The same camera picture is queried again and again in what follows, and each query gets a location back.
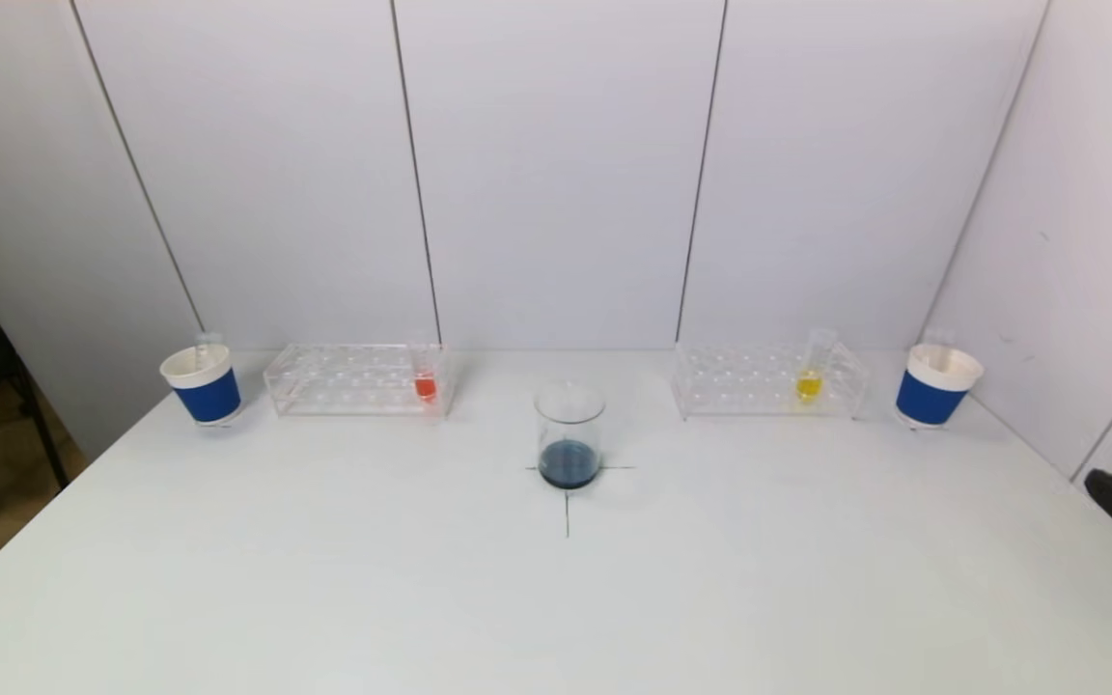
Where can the clear glass beaker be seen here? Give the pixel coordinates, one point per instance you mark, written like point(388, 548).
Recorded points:
point(569, 444)

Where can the black metal stand leg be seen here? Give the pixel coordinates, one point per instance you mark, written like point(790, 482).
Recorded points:
point(40, 425)

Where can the blue and white paper cup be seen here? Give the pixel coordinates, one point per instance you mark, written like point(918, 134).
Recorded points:
point(932, 398)
point(208, 396)

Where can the test tube with red pigment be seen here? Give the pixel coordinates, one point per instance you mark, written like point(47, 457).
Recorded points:
point(938, 346)
point(425, 384)

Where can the clear acrylic test tube rack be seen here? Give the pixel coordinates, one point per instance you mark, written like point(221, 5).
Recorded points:
point(353, 381)
point(749, 381)

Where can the test tube with blue pigment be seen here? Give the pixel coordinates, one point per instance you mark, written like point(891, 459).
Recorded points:
point(208, 346)

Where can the test tube with yellow pigment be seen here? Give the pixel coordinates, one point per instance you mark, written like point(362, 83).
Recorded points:
point(809, 384)

